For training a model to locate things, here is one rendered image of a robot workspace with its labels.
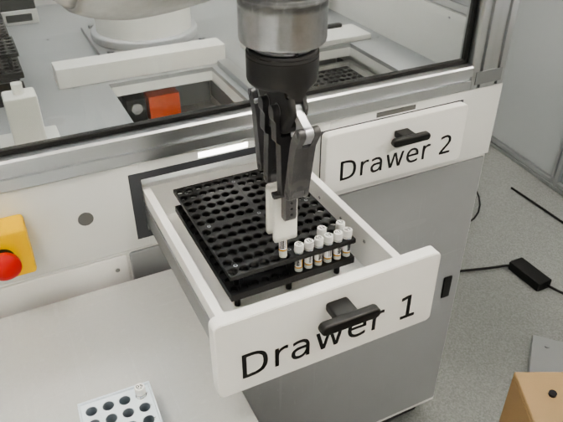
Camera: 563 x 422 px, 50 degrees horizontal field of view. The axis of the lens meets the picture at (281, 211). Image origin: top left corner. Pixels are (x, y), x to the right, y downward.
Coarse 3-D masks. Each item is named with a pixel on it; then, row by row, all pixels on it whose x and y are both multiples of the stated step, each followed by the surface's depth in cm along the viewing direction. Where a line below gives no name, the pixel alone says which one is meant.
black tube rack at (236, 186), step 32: (192, 192) 88; (224, 192) 89; (256, 192) 89; (192, 224) 87; (224, 224) 82; (256, 224) 82; (320, 224) 82; (224, 256) 81; (256, 256) 81; (352, 256) 81; (224, 288) 76; (256, 288) 75; (288, 288) 80
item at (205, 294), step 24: (216, 168) 95; (240, 168) 97; (144, 192) 90; (168, 192) 93; (312, 192) 94; (168, 216) 95; (336, 216) 88; (168, 240) 82; (192, 240) 89; (360, 240) 83; (384, 240) 80; (192, 264) 76; (360, 264) 85; (192, 288) 75; (216, 288) 81; (216, 312) 68
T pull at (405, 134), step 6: (396, 132) 102; (402, 132) 102; (408, 132) 102; (414, 132) 102; (420, 132) 102; (426, 132) 102; (396, 138) 100; (402, 138) 100; (408, 138) 100; (414, 138) 101; (420, 138) 101; (426, 138) 102; (396, 144) 100; (402, 144) 100; (408, 144) 101
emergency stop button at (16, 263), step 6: (0, 258) 77; (6, 258) 77; (12, 258) 77; (18, 258) 78; (0, 264) 77; (6, 264) 77; (12, 264) 77; (18, 264) 78; (0, 270) 77; (6, 270) 77; (12, 270) 78; (18, 270) 78; (0, 276) 78; (6, 276) 78; (12, 276) 78
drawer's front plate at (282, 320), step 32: (416, 256) 71; (320, 288) 67; (352, 288) 68; (384, 288) 71; (416, 288) 74; (224, 320) 63; (256, 320) 64; (288, 320) 66; (320, 320) 69; (384, 320) 74; (416, 320) 77; (224, 352) 64; (288, 352) 69; (320, 352) 72; (224, 384) 67; (256, 384) 69
